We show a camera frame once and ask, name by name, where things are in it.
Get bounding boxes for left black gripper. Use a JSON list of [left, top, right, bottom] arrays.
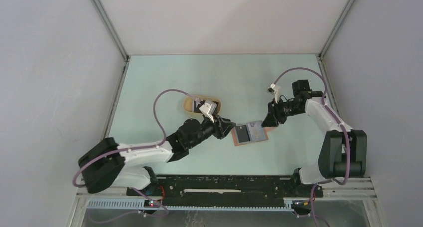
[[187, 113, 235, 149]]

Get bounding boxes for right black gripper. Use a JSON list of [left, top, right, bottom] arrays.
[[261, 97, 303, 128]]

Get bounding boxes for brown leather card holder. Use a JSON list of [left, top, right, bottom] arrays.
[[231, 121, 275, 146]]

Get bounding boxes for black credit card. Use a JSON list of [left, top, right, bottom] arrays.
[[235, 125, 250, 144]]

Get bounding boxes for beige oval card tray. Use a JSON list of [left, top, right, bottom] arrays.
[[182, 95, 221, 114]]

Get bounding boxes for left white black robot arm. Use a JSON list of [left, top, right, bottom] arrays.
[[78, 116, 236, 195]]

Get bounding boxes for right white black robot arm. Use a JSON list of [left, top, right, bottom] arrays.
[[262, 80, 367, 196]]

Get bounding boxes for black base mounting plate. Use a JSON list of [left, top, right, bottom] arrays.
[[140, 175, 323, 208]]

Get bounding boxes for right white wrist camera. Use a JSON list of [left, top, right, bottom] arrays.
[[267, 83, 281, 104]]

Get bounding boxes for aluminium frame rail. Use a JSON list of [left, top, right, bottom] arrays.
[[77, 175, 377, 211]]

